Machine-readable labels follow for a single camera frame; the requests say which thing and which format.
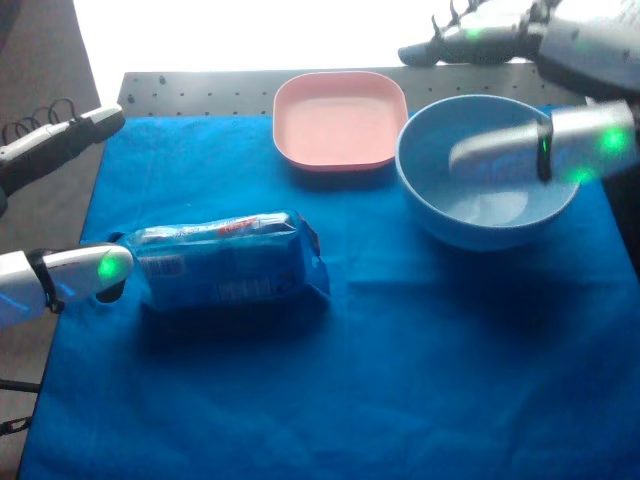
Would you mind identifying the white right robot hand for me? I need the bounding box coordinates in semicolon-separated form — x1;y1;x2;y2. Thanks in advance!
398;0;640;189

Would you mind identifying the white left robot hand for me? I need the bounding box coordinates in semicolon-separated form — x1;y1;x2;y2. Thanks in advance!
0;97;135;331

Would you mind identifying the blue snack packet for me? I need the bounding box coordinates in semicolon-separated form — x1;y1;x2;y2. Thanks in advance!
117;209;332;314

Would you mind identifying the light blue bowl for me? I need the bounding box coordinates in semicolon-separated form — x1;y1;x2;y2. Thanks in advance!
395;94;584;251

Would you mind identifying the pink square plate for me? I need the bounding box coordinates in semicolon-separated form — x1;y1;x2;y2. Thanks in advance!
272;71;409;174

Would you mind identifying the blue table cloth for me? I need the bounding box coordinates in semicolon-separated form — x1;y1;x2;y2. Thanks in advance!
17;115;640;480

